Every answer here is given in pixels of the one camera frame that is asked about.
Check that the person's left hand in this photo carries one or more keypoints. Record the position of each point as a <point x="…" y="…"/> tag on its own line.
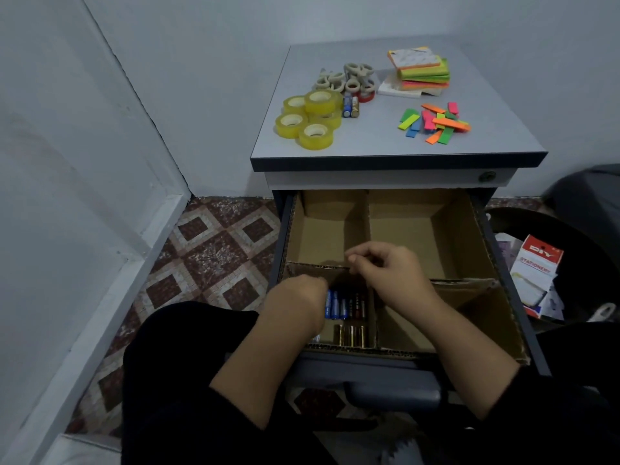
<point x="293" y="302"/>

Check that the person's right hand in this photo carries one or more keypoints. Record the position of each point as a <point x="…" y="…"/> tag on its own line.
<point x="397" y="280"/>

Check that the person's left fingers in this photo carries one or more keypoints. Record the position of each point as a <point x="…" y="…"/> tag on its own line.
<point x="321" y="305"/>

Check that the person's right fingers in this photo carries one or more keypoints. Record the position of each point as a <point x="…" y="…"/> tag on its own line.
<point x="364" y="259"/>

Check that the person's right forearm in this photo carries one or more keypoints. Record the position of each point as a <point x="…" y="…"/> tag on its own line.
<point x="465" y="355"/>

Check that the person's left forearm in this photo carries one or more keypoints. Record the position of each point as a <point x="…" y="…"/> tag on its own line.
<point x="256" y="368"/>

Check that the cluster of assorted batteries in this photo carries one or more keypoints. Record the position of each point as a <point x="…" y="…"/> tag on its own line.
<point x="349" y="314"/>

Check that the brown cardboard drawer divider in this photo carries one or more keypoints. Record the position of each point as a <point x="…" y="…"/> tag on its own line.
<point x="426" y="227"/>

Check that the grey open drawer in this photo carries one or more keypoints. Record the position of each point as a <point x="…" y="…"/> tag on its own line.
<point x="387" y="387"/>

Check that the grey drawer cabinet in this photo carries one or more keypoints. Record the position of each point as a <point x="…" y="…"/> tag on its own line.
<point x="387" y="140"/>

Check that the yellow clear tape roll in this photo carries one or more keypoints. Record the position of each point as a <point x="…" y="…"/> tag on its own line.
<point x="294" y="104"/>
<point x="320" y="101"/>
<point x="315" y="136"/>
<point x="290" y="124"/>
<point x="333" y="120"/>

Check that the purple white packet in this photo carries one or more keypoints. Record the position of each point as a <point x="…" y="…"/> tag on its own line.
<point x="506" y="246"/>

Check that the round cabinet lock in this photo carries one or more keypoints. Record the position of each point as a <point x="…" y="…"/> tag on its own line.
<point x="487" y="177"/>

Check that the gold white battery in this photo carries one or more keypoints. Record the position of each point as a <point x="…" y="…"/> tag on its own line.
<point x="355" y="107"/>

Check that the pile of colourful paper strips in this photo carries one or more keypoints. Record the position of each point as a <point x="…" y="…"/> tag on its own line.
<point x="433" y="123"/>

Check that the blue battery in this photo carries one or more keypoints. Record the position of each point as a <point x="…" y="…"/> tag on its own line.
<point x="347" y="106"/>

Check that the small red tape roll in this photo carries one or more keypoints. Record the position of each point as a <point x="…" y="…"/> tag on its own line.
<point x="366" y="96"/>

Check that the person's left leg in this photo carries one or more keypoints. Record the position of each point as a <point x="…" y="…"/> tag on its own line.
<point x="179" y="392"/>

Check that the person's leg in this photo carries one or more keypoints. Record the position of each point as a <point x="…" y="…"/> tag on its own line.
<point x="547" y="421"/>
<point x="179" y="392"/>

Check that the red white stationery packet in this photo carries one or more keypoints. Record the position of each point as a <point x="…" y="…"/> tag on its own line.
<point x="535" y="273"/>

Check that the plain white note pad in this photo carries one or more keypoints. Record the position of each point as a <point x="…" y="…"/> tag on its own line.
<point x="399" y="89"/>

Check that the pile of small white tape rolls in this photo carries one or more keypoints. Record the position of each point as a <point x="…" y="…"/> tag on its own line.
<point x="346" y="78"/>

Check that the pink orange sticky note pad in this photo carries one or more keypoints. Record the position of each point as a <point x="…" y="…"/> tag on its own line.
<point x="425" y="85"/>

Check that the green sticky note pad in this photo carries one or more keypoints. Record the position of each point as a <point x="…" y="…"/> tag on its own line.
<point x="426" y="72"/>

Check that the marbled white sticky note pad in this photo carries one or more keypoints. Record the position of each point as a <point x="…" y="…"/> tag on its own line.
<point x="412" y="58"/>

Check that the black bin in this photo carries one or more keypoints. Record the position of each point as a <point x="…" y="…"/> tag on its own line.
<point x="581" y="275"/>

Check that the dark grey bag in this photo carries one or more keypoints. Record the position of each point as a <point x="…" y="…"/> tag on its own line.
<point x="591" y="198"/>

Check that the small white plastic object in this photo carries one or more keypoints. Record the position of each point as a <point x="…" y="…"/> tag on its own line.
<point x="602" y="312"/>

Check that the person's right leg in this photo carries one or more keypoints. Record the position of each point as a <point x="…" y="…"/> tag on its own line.
<point x="547" y="421"/>

